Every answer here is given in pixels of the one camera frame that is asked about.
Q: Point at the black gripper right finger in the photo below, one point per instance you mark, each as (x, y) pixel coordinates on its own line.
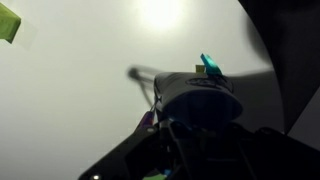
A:
(268, 154)

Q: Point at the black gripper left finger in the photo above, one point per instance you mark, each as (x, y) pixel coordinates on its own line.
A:
(133, 159)

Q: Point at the round white table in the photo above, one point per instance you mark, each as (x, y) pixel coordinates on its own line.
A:
(66, 96)

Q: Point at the small green block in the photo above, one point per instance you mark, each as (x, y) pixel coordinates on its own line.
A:
(9, 23)

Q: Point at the light blue plushy cube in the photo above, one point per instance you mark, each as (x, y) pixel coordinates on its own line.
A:
(203, 100)

